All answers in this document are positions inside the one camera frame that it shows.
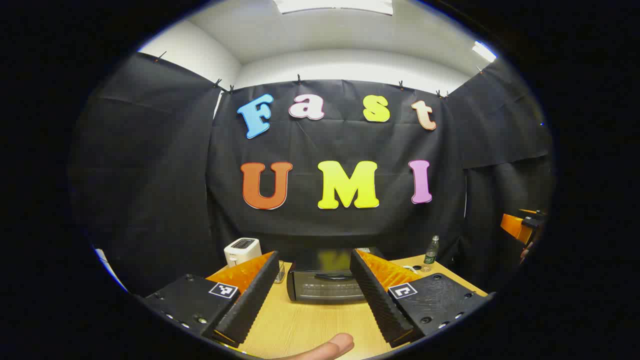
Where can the white toaster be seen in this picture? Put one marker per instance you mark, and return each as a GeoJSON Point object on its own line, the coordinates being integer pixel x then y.
{"type": "Point", "coordinates": [242, 252]}

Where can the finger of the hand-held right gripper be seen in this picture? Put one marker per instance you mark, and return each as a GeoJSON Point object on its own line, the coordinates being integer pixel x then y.
{"type": "Point", "coordinates": [515, 227]}

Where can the black electric oven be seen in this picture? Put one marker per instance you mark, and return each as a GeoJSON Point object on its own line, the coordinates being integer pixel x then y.
{"type": "Point", "coordinates": [325, 287]}

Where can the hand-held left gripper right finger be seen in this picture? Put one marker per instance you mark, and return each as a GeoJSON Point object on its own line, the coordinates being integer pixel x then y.
{"type": "Point", "coordinates": [380, 300]}

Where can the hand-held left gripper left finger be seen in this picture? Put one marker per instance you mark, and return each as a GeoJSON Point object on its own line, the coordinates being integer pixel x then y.
{"type": "Point", "coordinates": [250, 300]}

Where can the small ceiling light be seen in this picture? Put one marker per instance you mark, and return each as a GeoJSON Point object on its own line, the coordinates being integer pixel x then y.
{"type": "Point", "coordinates": [484, 51]}

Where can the clear plastic water bottle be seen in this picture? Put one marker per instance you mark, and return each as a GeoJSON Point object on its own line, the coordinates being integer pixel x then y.
{"type": "Point", "coordinates": [431, 255]}

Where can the black backdrop cloth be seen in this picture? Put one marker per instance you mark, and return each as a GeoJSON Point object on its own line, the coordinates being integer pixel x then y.
{"type": "Point", "coordinates": [300, 145]}

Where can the large ceiling light panel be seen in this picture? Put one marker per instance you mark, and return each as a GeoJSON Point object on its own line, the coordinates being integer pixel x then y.
{"type": "Point", "coordinates": [330, 6]}

